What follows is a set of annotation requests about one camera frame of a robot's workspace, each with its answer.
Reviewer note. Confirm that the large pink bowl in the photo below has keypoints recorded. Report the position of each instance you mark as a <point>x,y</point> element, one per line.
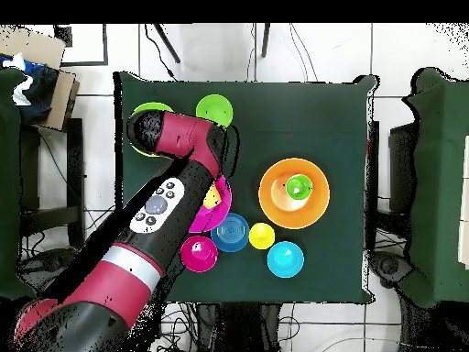
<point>223,212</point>

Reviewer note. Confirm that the ridged yellow cup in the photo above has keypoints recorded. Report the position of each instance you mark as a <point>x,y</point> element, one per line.
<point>212,198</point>

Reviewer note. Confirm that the ridged green cup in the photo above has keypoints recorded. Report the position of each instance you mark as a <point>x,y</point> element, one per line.
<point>299,187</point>

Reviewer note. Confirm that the large orange bowl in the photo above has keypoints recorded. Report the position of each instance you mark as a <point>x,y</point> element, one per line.
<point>315,212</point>

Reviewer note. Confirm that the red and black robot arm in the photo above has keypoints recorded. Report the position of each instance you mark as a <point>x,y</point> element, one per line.
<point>179,135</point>

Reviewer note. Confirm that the dark blue bowl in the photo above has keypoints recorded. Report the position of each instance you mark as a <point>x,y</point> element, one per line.
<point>230,232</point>

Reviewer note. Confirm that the smooth yellow cup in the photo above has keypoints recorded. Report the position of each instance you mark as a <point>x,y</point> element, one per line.
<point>261,235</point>

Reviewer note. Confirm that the small red bowl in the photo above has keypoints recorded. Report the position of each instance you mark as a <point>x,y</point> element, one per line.
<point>199,256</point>

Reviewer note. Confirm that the small light blue bowl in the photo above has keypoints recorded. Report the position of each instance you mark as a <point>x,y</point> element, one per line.
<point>285,259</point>

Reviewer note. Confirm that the small green bowl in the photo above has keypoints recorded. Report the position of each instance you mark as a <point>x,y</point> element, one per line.
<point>214,110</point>

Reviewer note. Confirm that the large green bowl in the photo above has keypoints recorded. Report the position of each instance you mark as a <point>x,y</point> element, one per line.
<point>152,107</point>

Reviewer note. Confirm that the dark green tablecloth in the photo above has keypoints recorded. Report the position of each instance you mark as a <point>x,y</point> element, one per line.
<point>436,183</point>
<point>329,110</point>
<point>9,183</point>

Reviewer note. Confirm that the black tripod leg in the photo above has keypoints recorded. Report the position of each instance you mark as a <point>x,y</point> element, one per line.
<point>166,43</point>
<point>265,40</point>

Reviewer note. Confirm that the black stool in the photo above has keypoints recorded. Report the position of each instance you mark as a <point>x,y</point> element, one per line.
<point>75,183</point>

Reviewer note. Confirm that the black cabinet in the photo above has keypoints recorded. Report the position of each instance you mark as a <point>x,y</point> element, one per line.
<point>401,165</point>

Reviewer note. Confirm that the blue and black bag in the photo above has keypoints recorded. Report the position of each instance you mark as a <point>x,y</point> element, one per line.
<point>40,95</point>

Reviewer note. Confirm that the cardboard box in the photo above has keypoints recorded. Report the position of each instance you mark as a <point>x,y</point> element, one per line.
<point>36,44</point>

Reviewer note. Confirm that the black frame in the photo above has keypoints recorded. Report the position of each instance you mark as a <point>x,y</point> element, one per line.
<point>105,44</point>

